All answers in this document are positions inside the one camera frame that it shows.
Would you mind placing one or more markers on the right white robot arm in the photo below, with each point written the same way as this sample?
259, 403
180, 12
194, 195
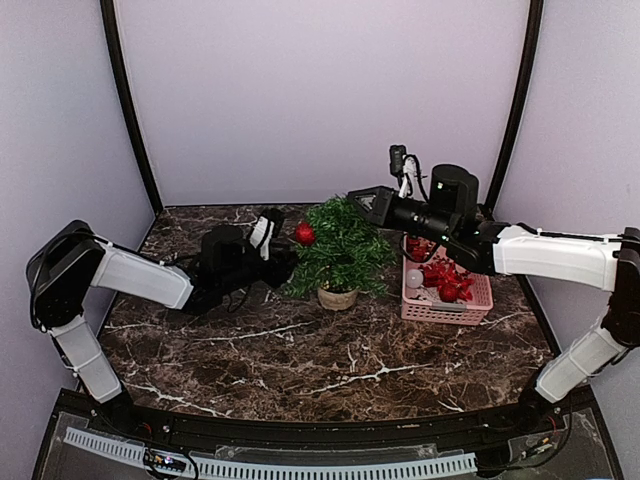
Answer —
600, 272

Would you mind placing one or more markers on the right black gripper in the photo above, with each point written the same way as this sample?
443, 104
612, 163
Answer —
382, 205

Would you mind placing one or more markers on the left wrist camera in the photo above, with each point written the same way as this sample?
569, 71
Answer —
268, 225

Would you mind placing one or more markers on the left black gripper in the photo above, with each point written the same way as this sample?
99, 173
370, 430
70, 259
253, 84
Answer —
279, 271

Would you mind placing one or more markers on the left black frame pole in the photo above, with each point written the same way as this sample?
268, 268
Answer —
121, 80

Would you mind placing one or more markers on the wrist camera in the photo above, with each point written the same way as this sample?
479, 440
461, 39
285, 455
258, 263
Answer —
268, 225
404, 167

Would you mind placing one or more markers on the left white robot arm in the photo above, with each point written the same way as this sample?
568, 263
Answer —
76, 261

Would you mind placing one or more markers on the pink plastic basket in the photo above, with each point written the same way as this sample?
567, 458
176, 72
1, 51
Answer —
415, 305

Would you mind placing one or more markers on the red ball ornament cluster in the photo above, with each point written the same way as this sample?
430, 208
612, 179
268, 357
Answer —
444, 280

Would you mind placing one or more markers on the white perforated cable duct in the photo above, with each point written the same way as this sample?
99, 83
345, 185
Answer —
260, 463

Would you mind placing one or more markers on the black frame pole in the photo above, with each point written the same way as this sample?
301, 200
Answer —
516, 111
121, 80

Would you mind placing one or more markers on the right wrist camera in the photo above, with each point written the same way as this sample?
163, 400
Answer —
404, 167

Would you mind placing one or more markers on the right black frame pole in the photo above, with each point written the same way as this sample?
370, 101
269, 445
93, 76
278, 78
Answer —
516, 111

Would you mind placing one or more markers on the small green christmas tree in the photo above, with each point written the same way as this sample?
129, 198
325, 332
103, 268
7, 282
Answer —
349, 254

